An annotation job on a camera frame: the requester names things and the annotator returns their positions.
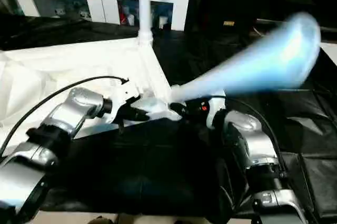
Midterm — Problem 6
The white plastic table top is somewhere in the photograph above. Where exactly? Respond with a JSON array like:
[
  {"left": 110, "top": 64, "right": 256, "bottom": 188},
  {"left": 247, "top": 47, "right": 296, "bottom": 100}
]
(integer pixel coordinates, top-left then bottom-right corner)
[{"left": 0, "top": 37, "right": 183, "bottom": 147}]

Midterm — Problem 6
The white plastic table leg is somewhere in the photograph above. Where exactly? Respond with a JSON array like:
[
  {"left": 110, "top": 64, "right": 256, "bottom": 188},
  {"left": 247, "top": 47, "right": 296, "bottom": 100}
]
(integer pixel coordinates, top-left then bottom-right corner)
[
  {"left": 168, "top": 11, "right": 322, "bottom": 105},
  {"left": 137, "top": 0, "right": 154, "bottom": 47}
]

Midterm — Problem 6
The black work mat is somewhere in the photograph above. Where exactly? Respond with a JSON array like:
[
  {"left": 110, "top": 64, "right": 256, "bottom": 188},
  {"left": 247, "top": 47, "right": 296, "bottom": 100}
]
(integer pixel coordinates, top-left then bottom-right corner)
[{"left": 0, "top": 13, "right": 337, "bottom": 222}]

